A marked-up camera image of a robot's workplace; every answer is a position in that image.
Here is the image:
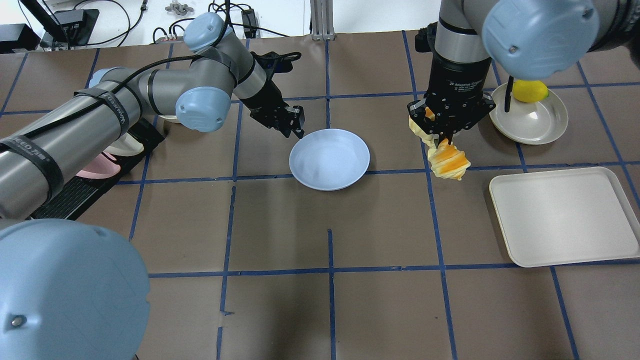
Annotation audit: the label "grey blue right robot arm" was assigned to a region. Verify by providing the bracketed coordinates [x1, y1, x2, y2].
[407, 0, 639, 146]

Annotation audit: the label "cream plate in rack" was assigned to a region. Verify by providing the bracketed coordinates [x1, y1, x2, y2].
[104, 133, 145, 157]

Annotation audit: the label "pink plate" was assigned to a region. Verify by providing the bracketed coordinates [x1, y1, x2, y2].
[75, 152, 122, 180]

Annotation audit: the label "white rectangular tray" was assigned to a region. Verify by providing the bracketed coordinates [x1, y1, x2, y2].
[488, 166, 639, 268]

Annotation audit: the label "cream round plate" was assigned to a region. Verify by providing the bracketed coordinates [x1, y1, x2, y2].
[489, 84, 569, 145]

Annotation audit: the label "black dish rack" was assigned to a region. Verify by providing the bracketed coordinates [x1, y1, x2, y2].
[30, 118, 165, 221]

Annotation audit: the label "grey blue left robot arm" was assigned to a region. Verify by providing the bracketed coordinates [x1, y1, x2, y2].
[0, 13, 304, 360]

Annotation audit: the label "black power adapter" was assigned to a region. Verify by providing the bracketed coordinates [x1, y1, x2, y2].
[241, 8, 259, 39]

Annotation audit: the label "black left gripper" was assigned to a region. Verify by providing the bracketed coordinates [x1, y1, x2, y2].
[238, 82, 305, 139]

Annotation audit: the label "spiral orange cream bread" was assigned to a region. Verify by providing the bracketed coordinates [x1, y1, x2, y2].
[407, 101, 471, 182]

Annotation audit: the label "black cables on bench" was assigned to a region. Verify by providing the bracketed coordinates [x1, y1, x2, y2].
[75, 0, 291, 46]

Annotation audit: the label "cream bowl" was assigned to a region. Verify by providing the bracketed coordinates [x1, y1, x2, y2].
[158, 115, 180, 124]

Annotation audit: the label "light blue plate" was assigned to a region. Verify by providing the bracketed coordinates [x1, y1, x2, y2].
[288, 129, 371, 192]

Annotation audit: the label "yellow lemon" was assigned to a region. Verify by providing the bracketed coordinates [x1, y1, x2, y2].
[512, 79, 550, 104]

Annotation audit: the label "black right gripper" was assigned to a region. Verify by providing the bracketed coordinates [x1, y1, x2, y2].
[407, 52, 496, 147]

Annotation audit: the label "aluminium frame post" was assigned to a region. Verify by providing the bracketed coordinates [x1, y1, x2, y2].
[310, 0, 336, 42]

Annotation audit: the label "black tripod stand base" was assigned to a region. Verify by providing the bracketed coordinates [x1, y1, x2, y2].
[18, 0, 100, 49]

